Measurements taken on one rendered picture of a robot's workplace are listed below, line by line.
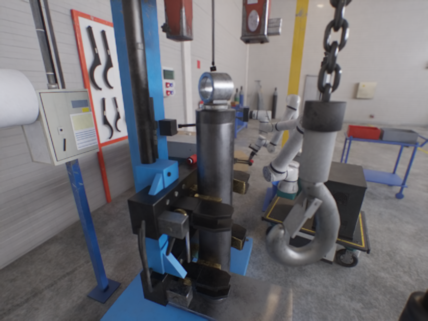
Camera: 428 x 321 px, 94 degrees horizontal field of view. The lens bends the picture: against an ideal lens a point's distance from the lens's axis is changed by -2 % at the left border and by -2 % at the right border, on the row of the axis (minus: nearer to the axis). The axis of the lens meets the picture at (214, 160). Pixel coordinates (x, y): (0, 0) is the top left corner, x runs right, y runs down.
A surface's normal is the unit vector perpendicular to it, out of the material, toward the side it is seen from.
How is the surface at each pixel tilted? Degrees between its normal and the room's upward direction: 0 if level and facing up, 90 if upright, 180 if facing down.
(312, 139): 90
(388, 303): 0
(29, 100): 94
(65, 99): 90
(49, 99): 90
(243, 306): 0
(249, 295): 0
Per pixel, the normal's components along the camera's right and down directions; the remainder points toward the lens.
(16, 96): 0.94, 0.05
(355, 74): -0.33, 0.32
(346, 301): 0.00, -0.94
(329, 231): -0.11, 0.33
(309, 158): -0.72, 0.23
